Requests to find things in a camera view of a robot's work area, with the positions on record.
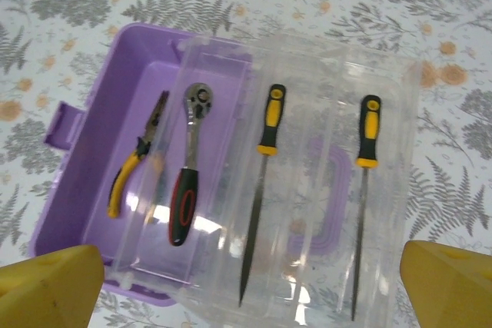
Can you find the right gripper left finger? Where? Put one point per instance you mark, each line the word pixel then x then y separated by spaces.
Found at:
pixel 46 289

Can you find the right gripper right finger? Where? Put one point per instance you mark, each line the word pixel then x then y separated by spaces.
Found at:
pixel 453 289

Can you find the purple clear-lid plastic toolbox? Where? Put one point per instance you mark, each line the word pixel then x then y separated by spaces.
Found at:
pixel 127 59

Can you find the clear plastic insert tray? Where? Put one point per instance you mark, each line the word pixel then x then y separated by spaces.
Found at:
pixel 217 74

